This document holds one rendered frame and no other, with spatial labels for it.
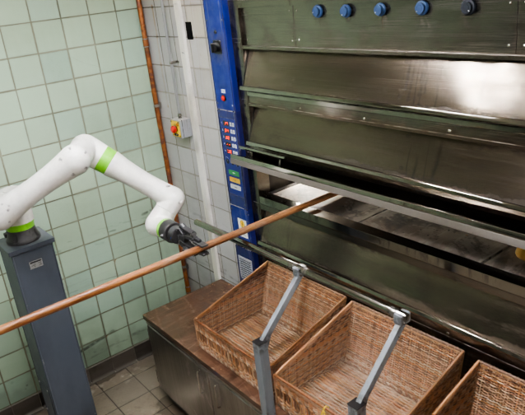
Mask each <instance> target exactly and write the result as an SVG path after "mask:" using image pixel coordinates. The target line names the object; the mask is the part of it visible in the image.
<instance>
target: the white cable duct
mask: <svg viewBox="0 0 525 415"><path fill-rule="evenodd" d="M173 4H174V14H175V20H176V26H177V31H178V37H179V47H180V53H181V59H182V64H183V70H184V80H185V86H186V91H187V97H188V107H189V113H190V118H191V124H192V129H193V139H194V145H195V151H196V156H197V166H198V172H199V177H200V183H201V189H202V199H203V204H204V210H205V215H206V221H207V223H208V224H210V225H213V220H212V214H211V203H210V198H209V192H208V186H207V176H206V170H205V164H204V158H203V152H202V142H201V136H200V130H199V124H198V119H197V108H196V102H195V97H194V91H193V80H192V74H191V69H190V63H189V57H188V47H187V41H186V35H185V29H184V19H183V13H182V7H181V2H180V0H173ZM208 237H209V240H213V239H215V238H216V237H215V234H214V233H212V232H210V231H208ZM211 258H212V264H213V269H214V275H215V280H216V281H217V280H220V279H221V271H220V265H219V259H218V253H217V247H216V246H214V247H212V248H211Z"/></svg>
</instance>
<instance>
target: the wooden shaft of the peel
mask: <svg viewBox="0 0 525 415"><path fill-rule="evenodd" d="M337 195H338V194H333V193H330V192H328V193H326V194H323V195H321V196H318V197H317V198H313V199H310V200H309V201H306V202H304V203H301V204H298V205H296V206H294V207H290V208H288V209H286V210H284V211H282V212H279V213H276V214H274V215H271V216H270V217H266V218H263V219H262V220H259V221H256V222H254V223H252V224H249V225H247V226H244V227H241V228H239V229H237V230H235V231H232V232H229V233H227V234H224V235H222V236H219V237H217V238H215V239H213V240H209V241H207V242H206V243H208V246H206V247H204V248H201V247H199V246H198V245H197V246H194V247H192V248H191V249H187V250H185V251H183V252H180V253H178V254H175V255H172V256H170V257H168V258H166V259H162V260H161V261H158V262H156V263H153V264H150V265H148V266H146V267H144V268H140V269H138V270H136V271H133V272H131V273H128V274H126V275H123V276H122V277H118V278H115V279H114V280H111V281H109V282H106V283H103V284H101V285H99V286H97V287H93V288H91V289H89V290H87V291H84V292H81V293H79V294H76V295H75V296H71V297H68V298H67V299H64V300H62V301H59V302H57V303H54V304H52V305H49V306H46V307H44V308H42V309H40V310H37V311H34V312H32V313H30V314H28V315H24V316H22V317H20V318H18V319H14V320H12V321H10V322H7V323H5V324H2V325H0V335H2V334H5V333H8V332H10V331H12V330H14V329H18V328H20V327H21V326H24V325H26V324H29V323H31V322H34V321H36V320H38V319H42V318H44V317H45V316H48V315H51V314H53V313H55V312H58V311H60V310H63V309H65V308H68V307H69V306H72V305H75V304H77V303H79V302H82V301H85V300H87V299H89V298H92V297H93V296H97V295H99V294H101V293H103V292H106V291H109V290H111V289H113V288H115V287H119V286H121V285H123V284H125V283H127V282H131V281H133V280H135V279H137V278H140V277H143V276H145V275H147V274H149V273H153V272H155V271H156V270H159V269H161V268H164V267H167V266H169V265H171V264H173V263H177V262H178V261H180V260H183V259H186V258H188V257H191V256H193V255H195V254H198V253H201V252H202V251H204V250H207V249H210V248H212V247H214V246H217V245H220V244H222V243H225V242H226V241H228V240H232V239H234V238H236V237H238V236H241V235H244V234H246V233H248V232H250V231H254V230H256V229H258V228H260V227H262V226H265V225H268V224H270V223H272V222H275V221H278V220H280V219H282V218H284V217H288V216H289V215H292V214H294V213H296V212H299V211H302V210H304V209H306V208H309V207H312V206H313V205H316V204H318V203H321V202H323V201H326V200H328V199H330V198H333V197H336V196H337Z"/></svg>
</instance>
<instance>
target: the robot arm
mask: <svg viewBox="0 0 525 415"><path fill-rule="evenodd" d="M89 167H90V168H92V169H94V170H97V171H99V172H100V173H102V174H104V175H105V176H108V177H110V178H112V179H114V180H117V181H119V182H121V183H123V184H126V185H127V186H129V187H131V188H133V189H135V190H137V191H139V192H140V193H142V194H144V195H146V196H147V197H148V198H151V199H153V200H154V201H156V205H155V207H154V208H153V210H152V211H151V213H150V215H149V216H148V217H147V219H146V223H145V226H146V230H147V231H148V233H149V234H151V235H153V236H158V237H160V238H161V239H163V240H165V241H167V242H169V243H175V244H177V245H180V246H181V247H183V251H185V250H187V249H191V248H192V247H194V246H195V245H198V246H199V247H201V248H204V247H206V246H208V243H206V242H204V241H202V240H201V239H199V238H198V237H197V236H196V234H197V232H196V231H194V230H192V229H191V228H189V227H188V226H186V225H185V224H184V223H182V224H179V223H178V222H176V221H174V218H175V216H176V215H177V213H178V212H179V210H180V208H181V207H182V206H183V205H184V200H185V197H184V193H183V191H182V190H181V189H179V188H177V187H175V186H173V185H171V184H168V183H166V182H165V181H163V180H160V179H158V178H156V177H155V176H153V175H151V174H149V173H147V172H146V171H144V170H143V169H141V168H140V167H138V166H136V165H135V164H133V163H132V162H131V161H130V160H128V159H127V158H126V157H124V156H123V155H122V154H120V153H119V152H117V151H115V150H114V149H112V148H111V147H109V146H107V145H106V144H104V143H102V142H101V141H100V140H98V139H96V138H94V137H92V136H91V135H89V134H81V135H78V136H76V137H75V138H74V139H73V140H72V142H71V144H70V145H69V146H66V147H65V148H63V149H62V150H61V151H60V152H59V154H57V155H56V157H54V158H53V159H52V160H51V161H50V162H49V163H48V164H47V165H45V166H44V167H43V168H42V169H40V170H39V171H38V172H36V173H35V174H34V175H32V176H31V177H30V178H29V179H27V180H26V181H25V182H23V183H22V184H20V185H11V186H7V187H5V188H2V189H0V231H4V230H6V232H5V233H3V235H4V237H5V238H7V239H6V242H7V245H9V246H21V245H28V244H30V243H32V242H34V241H36V240H38V239H39V238H40V237H41V234H40V231H39V230H38V229H37V228H36V226H35V218H34V215H33V212H32V207H33V206H34V205H36V204H37V202H39V201H40V200H41V199H43V198H44V197H46V196H47V195H48V194H50V193H52V192H53V191H54V190H55V189H57V188H59V187H60V186H62V185H64V184H66V183H67V182H68V181H70V180H72V179H74V178H76V177H77V176H79V175H82V174H83V173H85V172H86V171H87V170H88V169H89ZM190 240H191V241H192V242H193V244H192V243H191V241H190ZM194 244H195V245H194ZM185 246H186V247H185ZM183 251H182V252H183Z"/></svg>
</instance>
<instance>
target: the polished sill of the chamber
mask: <svg viewBox="0 0 525 415"><path fill-rule="evenodd" d="M259 199H260V203H261V204H264V205H267V206H268V207H271V208H275V209H278V210H280V211H284V210H286V209H288V208H292V207H294V206H296V205H298V204H300V203H297V202H295V201H292V200H289V199H287V198H283V197H280V196H277V195H275V194H270V193H267V194H263V195H261V196H259ZM292 215H294V216H297V217H300V218H303V219H305V220H308V221H311V222H314V223H317V224H319V225H322V226H325V227H328V228H331V229H333V230H335V231H340V232H342V233H344V234H347V235H351V236H354V237H355V238H358V239H361V240H365V241H367V242H369V243H372V244H375V245H378V246H381V247H384V248H386V249H390V250H392V251H395V252H398V253H399V254H404V255H406V256H409V257H411V258H413V259H418V260H420V261H422V262H425V263H429V264H432V265H434V266H436V267H439V268H442V269H445V270H448V271H450V272H453V273H456V274H459V275H462V276H464V277H468V278H470V279H473V280H476V281H478V282H482V283H485V284H487V285H489V286H492V287H496V288H498V289H500V290H503V291H507V292H509V293H512V294H514V295H517V296H521V297H523V298H525V277H521V276H519V275H516V274H513V273H509V272H506V271H504V270H501V269H498V268H494V267H491V266H489V265H486V264H483V263H479V262H477V261H474V260H471V259H467V258H464V257H462V256H459V255H456V254H451V253H449V252H446V251H443V250H441V249H436V248H434V247H431V246H428V245H424V244H422V243H419V242H416V241H414V240H409V239H407V238H404V237H401V236H399V235H394V234H392V233H389V232H386V231H382V230H380V229H377V228H374V227H372V226H367V225H365V224H362V223H359V222H357V221H352V220H350V219H347V218H344V217H339V216H337V215H334V214H331V213H329V212H325V211H322V210H319V209H317V208H314V207H308V208H306V209H304V210H302V211H299V212H296V213H294V214H292Z"/></svg>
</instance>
